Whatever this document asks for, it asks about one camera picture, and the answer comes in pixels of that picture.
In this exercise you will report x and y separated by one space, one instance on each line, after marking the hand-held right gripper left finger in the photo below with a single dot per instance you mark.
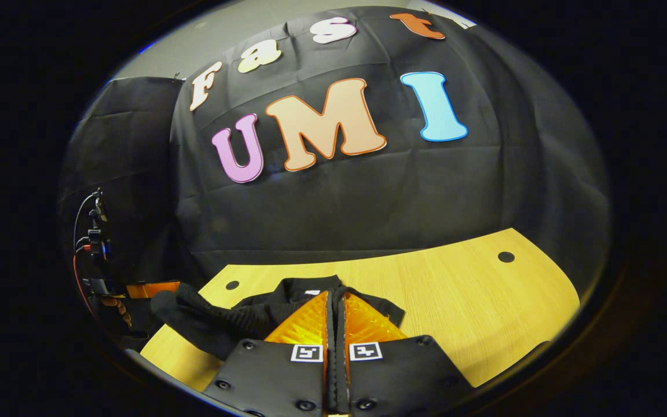
287 382

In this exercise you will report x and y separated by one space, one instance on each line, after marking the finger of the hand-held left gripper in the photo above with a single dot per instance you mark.
154 288

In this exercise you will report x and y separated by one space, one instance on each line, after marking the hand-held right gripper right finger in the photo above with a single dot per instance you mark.
403 376

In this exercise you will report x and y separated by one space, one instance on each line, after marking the black buttoned jacket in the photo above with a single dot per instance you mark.
223 321

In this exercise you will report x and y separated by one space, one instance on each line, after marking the black backdrop cloth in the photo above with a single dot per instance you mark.
368 202

